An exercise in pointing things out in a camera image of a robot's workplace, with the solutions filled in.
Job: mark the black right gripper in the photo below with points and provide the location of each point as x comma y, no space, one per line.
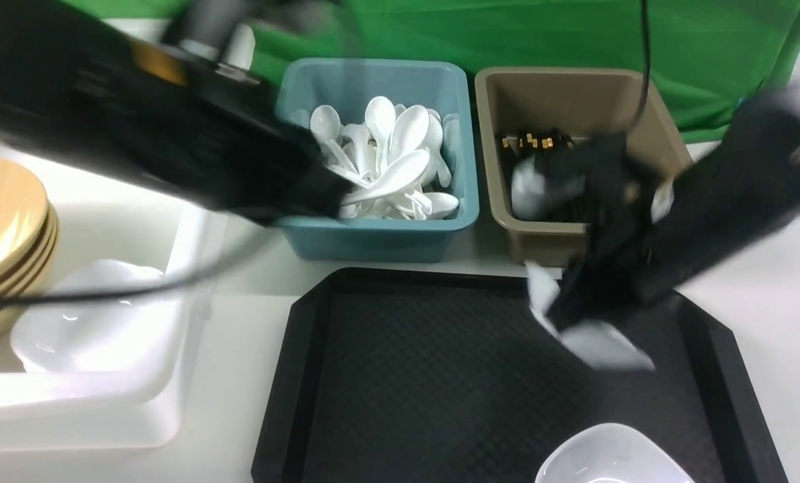
621,183

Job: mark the white square dish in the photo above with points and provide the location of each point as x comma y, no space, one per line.
597,343
610,453

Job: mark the white soup spoon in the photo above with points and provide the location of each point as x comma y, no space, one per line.
397,178

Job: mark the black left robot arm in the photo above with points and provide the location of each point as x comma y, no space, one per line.
170,116

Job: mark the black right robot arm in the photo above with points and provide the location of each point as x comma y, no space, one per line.
659,231

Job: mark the bundle of black chopsticks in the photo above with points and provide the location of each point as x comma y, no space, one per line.
534,141

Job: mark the brown plastic chopstick bin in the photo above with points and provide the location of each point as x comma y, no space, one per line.
583,103

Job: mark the green backdrop cloth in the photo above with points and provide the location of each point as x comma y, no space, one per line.
707,56

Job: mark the blue plastic spoon bin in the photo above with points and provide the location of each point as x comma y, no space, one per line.
348,85

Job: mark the pile of white spoons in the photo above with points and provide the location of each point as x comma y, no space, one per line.
387,132

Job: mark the black plastic serving tray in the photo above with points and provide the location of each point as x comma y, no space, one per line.
401,376

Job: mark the white square dishes in tub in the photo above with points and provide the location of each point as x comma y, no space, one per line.
90,337

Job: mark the large white plastic tub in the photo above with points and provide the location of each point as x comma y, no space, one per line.
133,395

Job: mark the stacked yellow bowls in tub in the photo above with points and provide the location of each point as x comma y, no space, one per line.
28,231

